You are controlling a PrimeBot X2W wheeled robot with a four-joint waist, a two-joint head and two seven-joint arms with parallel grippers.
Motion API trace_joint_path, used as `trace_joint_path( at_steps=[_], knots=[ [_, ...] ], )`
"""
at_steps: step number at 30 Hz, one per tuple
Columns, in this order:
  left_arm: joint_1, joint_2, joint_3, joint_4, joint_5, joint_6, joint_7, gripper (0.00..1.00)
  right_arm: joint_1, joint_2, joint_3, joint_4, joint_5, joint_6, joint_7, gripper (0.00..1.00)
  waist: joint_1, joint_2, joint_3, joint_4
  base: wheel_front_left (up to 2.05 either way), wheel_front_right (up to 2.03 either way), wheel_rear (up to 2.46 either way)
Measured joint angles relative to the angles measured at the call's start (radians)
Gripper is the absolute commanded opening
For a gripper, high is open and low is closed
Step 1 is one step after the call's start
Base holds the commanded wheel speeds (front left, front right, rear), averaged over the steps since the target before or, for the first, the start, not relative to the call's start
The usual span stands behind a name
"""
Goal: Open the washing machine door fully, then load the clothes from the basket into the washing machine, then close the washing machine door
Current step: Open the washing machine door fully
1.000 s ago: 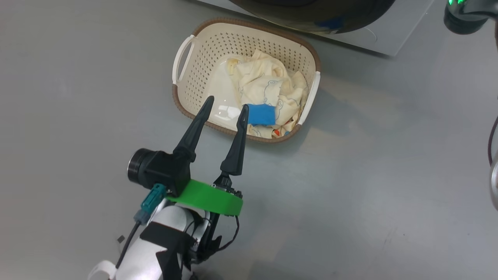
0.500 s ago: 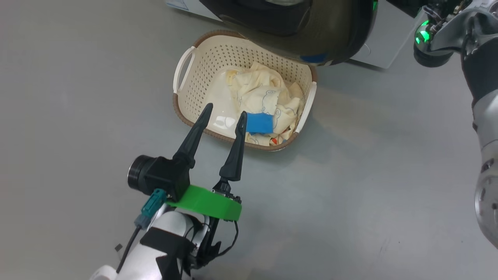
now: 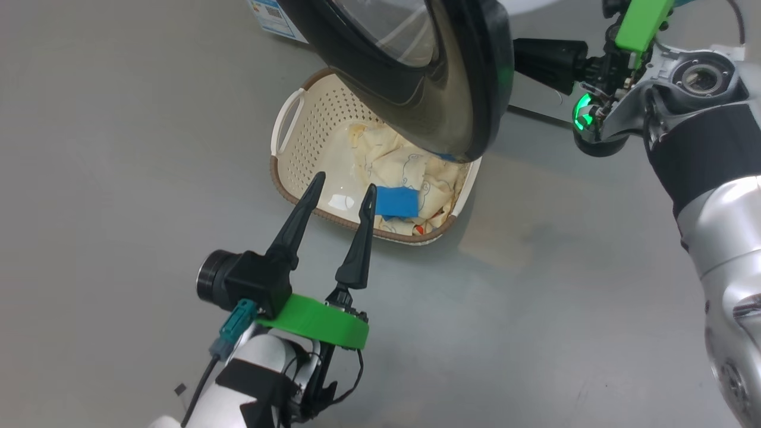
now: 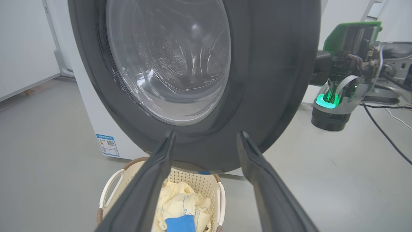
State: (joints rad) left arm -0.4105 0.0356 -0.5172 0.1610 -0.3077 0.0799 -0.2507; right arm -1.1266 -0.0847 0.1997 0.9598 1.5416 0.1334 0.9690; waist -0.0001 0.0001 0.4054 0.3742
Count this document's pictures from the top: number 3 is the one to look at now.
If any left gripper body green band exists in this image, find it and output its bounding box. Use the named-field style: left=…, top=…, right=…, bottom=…
left=256, top=288, right=370, bottom=351

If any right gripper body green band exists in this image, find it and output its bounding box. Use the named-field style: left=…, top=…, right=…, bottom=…
left=586, top=0, right=676, bottom=93

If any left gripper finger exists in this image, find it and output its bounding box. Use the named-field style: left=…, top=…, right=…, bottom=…
left=265, top=172, right=327, bottom=269
left=335, top=183, right=379, bottom=291

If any pale yellow garment blue cuff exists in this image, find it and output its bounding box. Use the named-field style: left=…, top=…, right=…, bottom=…
left=351, top=123, right=424, bottom=222

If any cream garment with line print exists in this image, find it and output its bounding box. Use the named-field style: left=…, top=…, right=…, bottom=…
left=357, top=125, right=471, bottom=236

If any black washing machine door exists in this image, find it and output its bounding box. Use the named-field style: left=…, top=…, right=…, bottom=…
left=276, top=0, right=515, bottom=165

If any white front-load washing machine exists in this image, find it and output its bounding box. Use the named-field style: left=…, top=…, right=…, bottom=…
left=244, top=0, right=607, bottom=128

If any cream perforated laundry basket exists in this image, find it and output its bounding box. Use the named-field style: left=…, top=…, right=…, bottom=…
left=270, top=67, right=483, bottom=247

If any blue white energy label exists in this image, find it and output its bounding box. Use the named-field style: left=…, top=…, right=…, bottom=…
left=246, top=0, right=310, bottom=44

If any thin black cable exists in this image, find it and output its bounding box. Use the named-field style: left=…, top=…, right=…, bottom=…
left=285, top=348, right=365, bottom=418
left=725, top=0, right=747, bottom=47
left=180, top=355, right=221, bottom=428

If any teal camera cable connector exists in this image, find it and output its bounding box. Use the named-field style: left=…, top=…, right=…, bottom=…
left=209, top=299, right=258, bottom=361

